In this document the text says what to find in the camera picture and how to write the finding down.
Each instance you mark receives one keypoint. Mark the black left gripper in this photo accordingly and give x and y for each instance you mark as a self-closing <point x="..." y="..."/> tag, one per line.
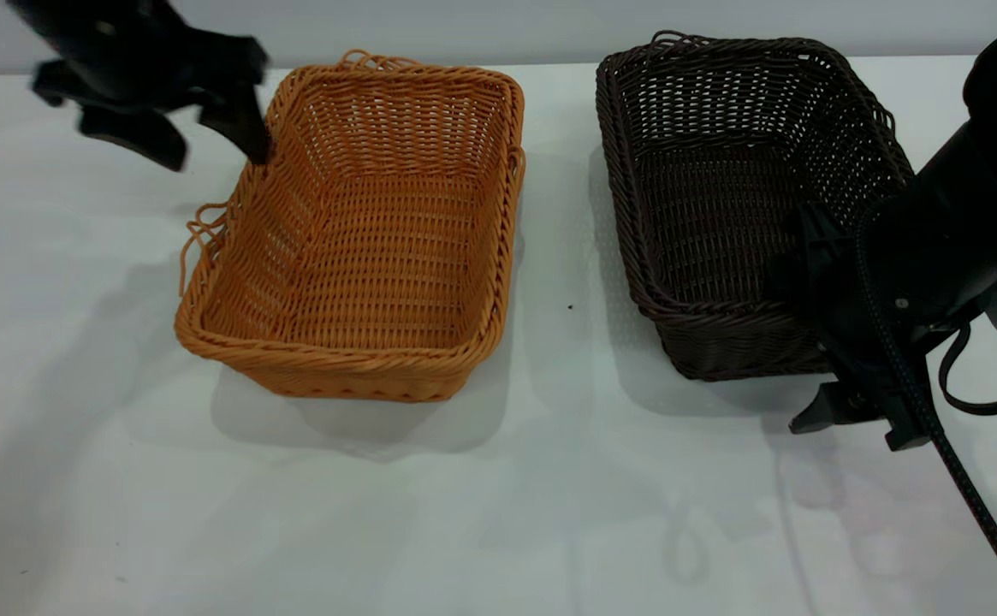
<point x="139" y="51"/>

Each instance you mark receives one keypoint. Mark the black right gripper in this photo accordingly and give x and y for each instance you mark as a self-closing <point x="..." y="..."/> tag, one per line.
<point x="849" y="334"/>

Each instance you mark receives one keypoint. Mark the orange-brown wicker basket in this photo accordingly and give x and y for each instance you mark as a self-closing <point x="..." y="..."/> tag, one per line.
<point x="378" y="257"/>

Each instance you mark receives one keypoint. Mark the dark brown wicker basket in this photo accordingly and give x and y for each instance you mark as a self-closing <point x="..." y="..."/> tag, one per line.
<point x="721" y="214"/>

